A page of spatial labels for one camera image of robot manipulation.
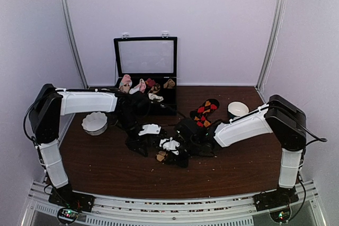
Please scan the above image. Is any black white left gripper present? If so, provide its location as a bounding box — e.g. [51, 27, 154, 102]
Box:
[115, 112, 151, 157]

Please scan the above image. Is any beige brown argyle sock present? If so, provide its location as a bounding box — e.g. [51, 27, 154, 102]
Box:
[155, 151, 167, 162]

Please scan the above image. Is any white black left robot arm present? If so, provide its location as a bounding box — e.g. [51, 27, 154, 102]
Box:
[23, 84, 162, 207]

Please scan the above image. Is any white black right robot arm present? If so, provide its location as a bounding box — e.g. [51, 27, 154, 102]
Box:
[159, 95, 306, 206]

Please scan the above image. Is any white fluted bowl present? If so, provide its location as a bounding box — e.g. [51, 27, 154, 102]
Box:
[82, 112, 108, 136]

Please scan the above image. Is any red orange argyle sock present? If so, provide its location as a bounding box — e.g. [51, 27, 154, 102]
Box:
[190, 98, 220, 128]

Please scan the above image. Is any white sock in box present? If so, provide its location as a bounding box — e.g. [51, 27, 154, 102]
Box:
[148, 93, 164, 102]

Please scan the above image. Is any brown patterned rolled sock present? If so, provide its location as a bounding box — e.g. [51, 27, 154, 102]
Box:
[148, 83, 161, 94]

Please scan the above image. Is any white pink sock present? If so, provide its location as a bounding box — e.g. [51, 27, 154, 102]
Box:
[129, 79, 147, 94]

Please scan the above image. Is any pink rolled sock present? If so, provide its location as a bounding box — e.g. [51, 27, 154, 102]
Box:
[119, 74, 132, 93]

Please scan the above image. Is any dark red rolled sock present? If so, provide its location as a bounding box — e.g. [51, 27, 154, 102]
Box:
[145, 78, 156, 88]

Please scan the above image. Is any tan rolled sock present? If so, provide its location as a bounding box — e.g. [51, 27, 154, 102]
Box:
[163, 78, 175, 89]

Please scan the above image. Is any white bowl dark outside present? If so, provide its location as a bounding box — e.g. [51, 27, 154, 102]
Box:
[227, 102, 249, 119]

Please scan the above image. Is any black box with glass lid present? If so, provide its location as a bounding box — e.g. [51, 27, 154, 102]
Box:
[113, 37, 178, 116]

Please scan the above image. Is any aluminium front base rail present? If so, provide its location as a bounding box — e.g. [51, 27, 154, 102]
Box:
[21, 179, 326, 226]

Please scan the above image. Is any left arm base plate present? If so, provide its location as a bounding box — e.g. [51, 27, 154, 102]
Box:
[48, 183, 95, 212]

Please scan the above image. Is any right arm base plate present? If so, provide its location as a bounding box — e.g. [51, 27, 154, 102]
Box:
[253, 187, 299, 211]

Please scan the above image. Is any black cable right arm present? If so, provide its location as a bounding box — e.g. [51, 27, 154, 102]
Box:
[267, 104, 328, 146]

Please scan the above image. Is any aluminium frame post left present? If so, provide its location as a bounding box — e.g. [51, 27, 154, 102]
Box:
[60, 0, 88, 88]

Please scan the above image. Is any aluminium frame post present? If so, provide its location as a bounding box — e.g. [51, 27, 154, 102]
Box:
[60, 0, 88, 88]
[256, 0, 286, 94]

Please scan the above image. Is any aluminium frame post right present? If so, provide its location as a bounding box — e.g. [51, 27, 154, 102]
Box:
[256, 0, 286, 94]

